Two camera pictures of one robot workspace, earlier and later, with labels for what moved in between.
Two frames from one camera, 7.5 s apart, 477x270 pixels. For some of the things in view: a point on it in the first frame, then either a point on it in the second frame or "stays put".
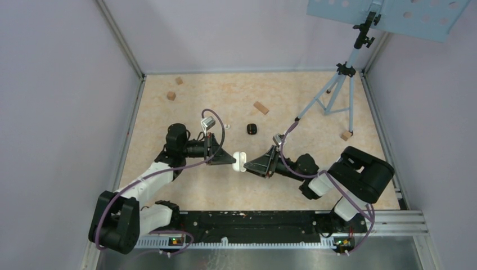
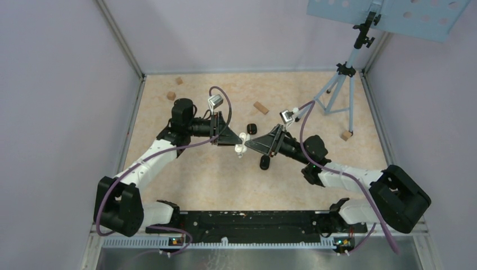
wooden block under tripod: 346,135 stays put
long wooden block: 262,109 stays put
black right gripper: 264,165 to 264,144
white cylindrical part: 241,159 to 241,148
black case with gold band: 252,129 stays put
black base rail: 271,226 stays put
